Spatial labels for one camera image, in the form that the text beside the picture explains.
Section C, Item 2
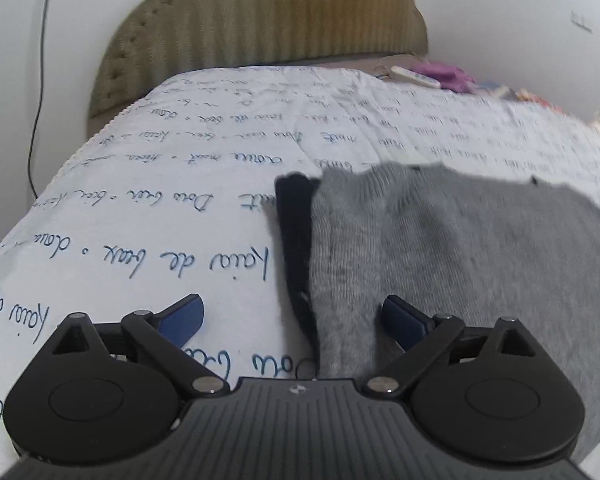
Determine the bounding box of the grey navy knit sweater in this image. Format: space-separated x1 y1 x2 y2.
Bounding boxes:
275 164 600 462

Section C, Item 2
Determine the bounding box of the white script-print quilt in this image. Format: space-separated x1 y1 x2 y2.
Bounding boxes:
0 67 600 477

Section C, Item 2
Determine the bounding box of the purple garment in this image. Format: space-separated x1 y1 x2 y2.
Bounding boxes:
411 62 476 93

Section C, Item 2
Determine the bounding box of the white power strip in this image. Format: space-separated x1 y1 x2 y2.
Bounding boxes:
390 65 441 89

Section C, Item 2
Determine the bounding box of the red patterned cloth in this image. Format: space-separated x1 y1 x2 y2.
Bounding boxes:
515 89 562 112

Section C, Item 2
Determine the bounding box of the olive tufted headboard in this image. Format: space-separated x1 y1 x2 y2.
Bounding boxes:
87 0 429 136

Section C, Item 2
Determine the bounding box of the black power cable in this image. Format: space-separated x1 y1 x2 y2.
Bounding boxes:
26 0 62 198

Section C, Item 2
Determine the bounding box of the white wall switch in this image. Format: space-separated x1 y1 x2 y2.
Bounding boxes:
570 11 593 34

